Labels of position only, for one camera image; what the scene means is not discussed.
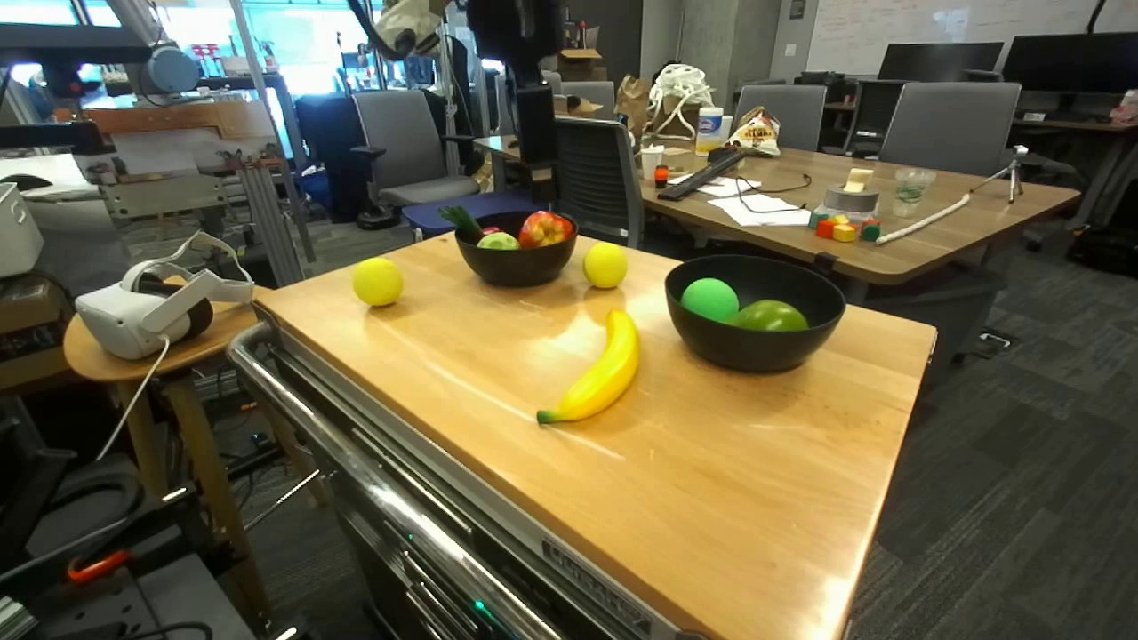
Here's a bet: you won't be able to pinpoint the white tool cart cabinet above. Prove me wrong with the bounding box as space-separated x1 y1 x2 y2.
241 335 688 640

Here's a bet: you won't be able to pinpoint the aluminium frame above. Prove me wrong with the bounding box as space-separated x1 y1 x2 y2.
228 138 320 292

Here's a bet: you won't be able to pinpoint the clear container yellow notes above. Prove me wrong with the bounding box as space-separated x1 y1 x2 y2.
827 164 881 220

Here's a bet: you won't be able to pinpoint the brown cardboard box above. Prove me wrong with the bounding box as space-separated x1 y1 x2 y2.
556 45 611 86

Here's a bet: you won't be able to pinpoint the yellow plastic banana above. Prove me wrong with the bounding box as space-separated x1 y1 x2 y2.
535 310 644 429

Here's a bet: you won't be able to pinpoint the white rod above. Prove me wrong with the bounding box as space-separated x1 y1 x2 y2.
873 187 1017 249

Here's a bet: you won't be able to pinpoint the small silver tripod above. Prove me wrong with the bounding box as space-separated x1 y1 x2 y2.
1002 141 1036 207

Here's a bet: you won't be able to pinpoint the black round bowl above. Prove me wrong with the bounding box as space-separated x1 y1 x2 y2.
661 249 849 378
452 222 579 292

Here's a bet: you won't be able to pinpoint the white paper sheet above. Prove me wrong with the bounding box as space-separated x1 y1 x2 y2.
709 173 818 232

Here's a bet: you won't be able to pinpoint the grey office chair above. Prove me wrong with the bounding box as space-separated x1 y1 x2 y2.
736 83 834 154
350 86 479 227
874 78 1027 180

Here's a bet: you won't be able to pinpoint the black keyboard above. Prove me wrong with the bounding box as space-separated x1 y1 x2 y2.
655 141 755 201

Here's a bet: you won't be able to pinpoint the blue chair seat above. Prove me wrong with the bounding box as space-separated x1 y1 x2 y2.
395 187 525 240

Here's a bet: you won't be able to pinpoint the white cable coil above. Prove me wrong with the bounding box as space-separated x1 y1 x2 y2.
646 60 719 141

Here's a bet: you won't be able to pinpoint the wooden office desk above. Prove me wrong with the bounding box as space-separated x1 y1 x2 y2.
637 141 1086 358

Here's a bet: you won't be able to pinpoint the yellow round fruit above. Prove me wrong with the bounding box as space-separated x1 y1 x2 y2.
579 239 632 294
350 254 408 311

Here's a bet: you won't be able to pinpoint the white headset cable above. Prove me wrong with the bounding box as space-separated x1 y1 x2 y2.
93 335 177 469

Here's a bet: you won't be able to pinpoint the beige crumpled bag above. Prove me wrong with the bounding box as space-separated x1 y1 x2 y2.
725 105 787 158

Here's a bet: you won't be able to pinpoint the clear plastic cup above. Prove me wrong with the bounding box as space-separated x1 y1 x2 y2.
894 164 942 207

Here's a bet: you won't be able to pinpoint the bright green round fruit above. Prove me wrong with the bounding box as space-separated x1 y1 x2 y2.
681 273 744 328

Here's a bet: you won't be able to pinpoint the olive green pear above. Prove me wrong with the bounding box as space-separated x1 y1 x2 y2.
730 294 815 336

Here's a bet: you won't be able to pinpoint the round wooden stool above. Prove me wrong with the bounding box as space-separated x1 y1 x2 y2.
61 298 276 627

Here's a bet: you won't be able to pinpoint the black office chair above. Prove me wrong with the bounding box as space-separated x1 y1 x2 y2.
549 111 650 249

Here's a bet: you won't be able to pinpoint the white box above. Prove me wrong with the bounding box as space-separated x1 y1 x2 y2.
0 180 51 283

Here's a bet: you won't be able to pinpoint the white VR headset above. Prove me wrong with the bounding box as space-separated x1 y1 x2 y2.
73 254 261 366

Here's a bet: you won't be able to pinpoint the black computer monitor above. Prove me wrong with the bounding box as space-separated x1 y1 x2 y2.
874 39 1011 86
998 27 1138 99

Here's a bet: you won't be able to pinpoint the orange handled clamp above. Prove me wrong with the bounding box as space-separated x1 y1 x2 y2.
65 544 137 591

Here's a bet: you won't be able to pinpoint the metal cart handle bar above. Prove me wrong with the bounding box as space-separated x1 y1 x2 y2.
224 324 561 640

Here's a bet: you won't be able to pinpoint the clear water bottle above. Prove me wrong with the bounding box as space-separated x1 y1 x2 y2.
694 103 730 154

